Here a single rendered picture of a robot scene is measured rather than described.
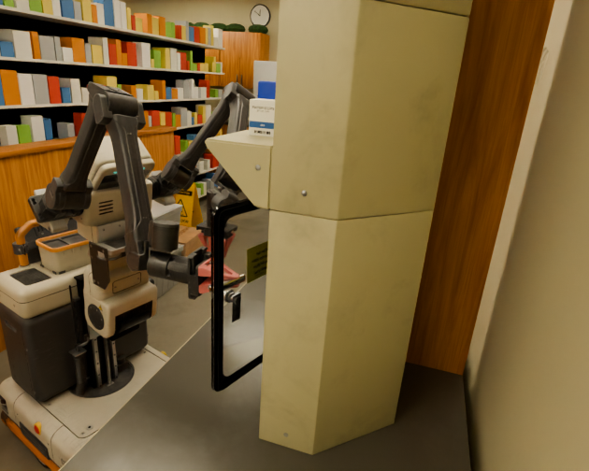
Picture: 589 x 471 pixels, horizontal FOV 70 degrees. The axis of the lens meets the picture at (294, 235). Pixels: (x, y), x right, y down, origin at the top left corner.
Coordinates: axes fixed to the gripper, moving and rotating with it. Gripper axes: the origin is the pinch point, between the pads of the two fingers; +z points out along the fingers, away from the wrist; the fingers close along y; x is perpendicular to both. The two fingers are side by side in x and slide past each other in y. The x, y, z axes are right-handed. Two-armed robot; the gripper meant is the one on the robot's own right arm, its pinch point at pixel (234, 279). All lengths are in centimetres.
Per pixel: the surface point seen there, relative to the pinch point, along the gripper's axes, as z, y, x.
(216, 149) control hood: 3.1, 29.6, -13.6
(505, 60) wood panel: 46, 47, 23
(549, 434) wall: 55, 0, -23
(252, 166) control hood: 9.3, 27.5, -13.6
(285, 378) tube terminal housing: 16.8, -10.1, -13.5
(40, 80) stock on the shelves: -234, 29, 176
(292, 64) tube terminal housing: 14.8, 42.6, -13.6
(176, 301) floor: -125, -119, 168
